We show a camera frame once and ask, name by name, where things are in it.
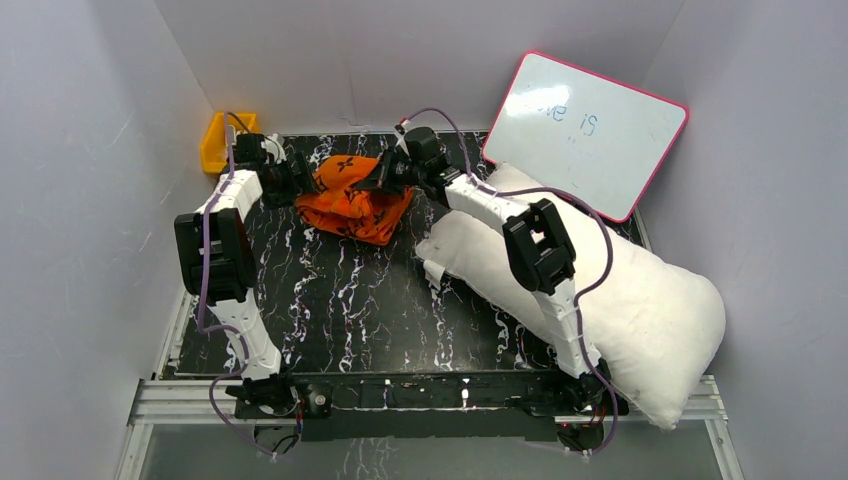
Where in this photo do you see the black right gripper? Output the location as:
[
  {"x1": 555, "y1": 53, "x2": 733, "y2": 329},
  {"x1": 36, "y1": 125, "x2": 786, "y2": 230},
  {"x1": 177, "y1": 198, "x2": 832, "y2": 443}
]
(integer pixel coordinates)
[{"x1": 357, "y1": 147, "x2": 425, "y2": 197}]

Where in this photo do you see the orange patterned pillowcase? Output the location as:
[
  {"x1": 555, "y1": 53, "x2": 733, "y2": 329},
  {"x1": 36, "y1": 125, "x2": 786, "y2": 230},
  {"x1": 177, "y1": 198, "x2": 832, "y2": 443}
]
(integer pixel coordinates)
[{"x1": 295, "y1": 155, "x2": 414, "y2": 247}]

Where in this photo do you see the white pillow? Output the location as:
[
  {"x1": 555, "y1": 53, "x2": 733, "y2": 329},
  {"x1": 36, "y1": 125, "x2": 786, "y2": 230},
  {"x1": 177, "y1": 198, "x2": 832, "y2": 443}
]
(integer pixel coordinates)
[{"x1": 415, "y1": 164, "x2": 726, "y2": 430}]

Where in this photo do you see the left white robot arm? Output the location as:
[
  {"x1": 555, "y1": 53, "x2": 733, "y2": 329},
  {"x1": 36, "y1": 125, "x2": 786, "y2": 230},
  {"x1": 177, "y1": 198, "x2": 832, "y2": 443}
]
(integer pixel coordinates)
[{"x1": 174, "y1": 133, "x2": 317, "y2": 416}]

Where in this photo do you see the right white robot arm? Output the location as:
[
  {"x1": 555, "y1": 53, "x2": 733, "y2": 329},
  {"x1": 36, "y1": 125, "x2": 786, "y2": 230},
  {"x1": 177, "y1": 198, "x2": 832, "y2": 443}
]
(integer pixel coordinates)
[{"x1": 357, "y1": 125, "x2": 606, "y2": 414}]

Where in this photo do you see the yellow plastic bin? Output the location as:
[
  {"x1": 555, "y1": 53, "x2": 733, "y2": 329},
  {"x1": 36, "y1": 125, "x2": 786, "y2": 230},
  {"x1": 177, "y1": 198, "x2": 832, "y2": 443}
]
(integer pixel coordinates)
[{"x1": 199, "y1": 111, "x2": 260, "y2": 174}]

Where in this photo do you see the pink framed whiteboard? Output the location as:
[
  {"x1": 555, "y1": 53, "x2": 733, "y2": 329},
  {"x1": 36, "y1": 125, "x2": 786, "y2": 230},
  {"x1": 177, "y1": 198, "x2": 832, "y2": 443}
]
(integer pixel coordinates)
[{"x1": 481, "y1": 51, "x2": 689, "y2": 223}]

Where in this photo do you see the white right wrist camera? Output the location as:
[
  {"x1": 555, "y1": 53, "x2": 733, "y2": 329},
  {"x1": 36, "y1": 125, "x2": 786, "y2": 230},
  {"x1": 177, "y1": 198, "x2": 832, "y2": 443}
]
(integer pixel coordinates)
[{"x1": 394, "y1": 119, "x2": 409, "y2": 155}]

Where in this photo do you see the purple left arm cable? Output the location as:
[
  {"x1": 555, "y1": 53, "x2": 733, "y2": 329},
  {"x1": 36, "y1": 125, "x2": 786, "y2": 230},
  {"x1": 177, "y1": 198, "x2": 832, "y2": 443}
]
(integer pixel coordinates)
[{"x1": 195, "y1": 111, "x2": 280, "y2": 458}]

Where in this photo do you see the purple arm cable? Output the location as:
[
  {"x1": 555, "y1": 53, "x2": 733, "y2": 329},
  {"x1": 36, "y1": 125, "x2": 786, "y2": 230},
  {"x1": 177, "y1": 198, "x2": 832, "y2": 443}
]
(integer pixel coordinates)
[
  {"x1": 195, "y1": 111, "x2": 280, "y2": 458},
  {"x1": 397, "y1": 107, "x2": 621, "y2": 458}
]

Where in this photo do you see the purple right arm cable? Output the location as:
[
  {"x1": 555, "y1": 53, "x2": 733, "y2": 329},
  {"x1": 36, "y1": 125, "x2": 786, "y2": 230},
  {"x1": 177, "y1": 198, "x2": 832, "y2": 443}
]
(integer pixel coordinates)
[{"x1": 397, "y1": 107, "x2": 621, "y2": 458}]

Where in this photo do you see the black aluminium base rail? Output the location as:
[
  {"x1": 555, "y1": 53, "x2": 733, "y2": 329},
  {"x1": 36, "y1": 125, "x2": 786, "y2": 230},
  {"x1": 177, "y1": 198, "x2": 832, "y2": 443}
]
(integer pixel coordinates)
[{"x1": 119, "y1": 360, "x2": 747, "y2": 480}]

